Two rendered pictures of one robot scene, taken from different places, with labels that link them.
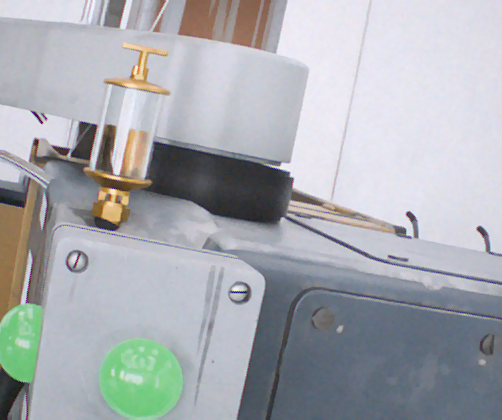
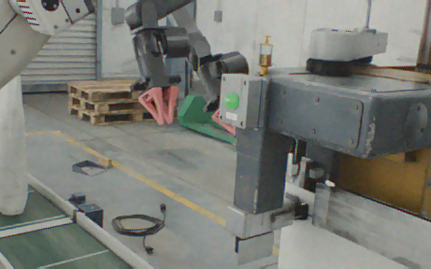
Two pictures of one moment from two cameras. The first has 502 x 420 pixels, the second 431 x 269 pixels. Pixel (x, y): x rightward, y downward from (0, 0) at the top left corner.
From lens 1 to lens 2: 0.79 m
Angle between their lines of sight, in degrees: 63
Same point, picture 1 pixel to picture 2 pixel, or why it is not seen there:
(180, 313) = (237, 87)
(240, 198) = (319, 69)
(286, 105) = (332, 45)
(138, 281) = (232, 81)
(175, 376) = (232, 99)
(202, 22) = not seen: outside the picture
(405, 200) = not seen: outside the picture
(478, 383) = (315, 109)
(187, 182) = (308, 66)
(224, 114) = (315, 49)
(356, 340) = (289, 97)
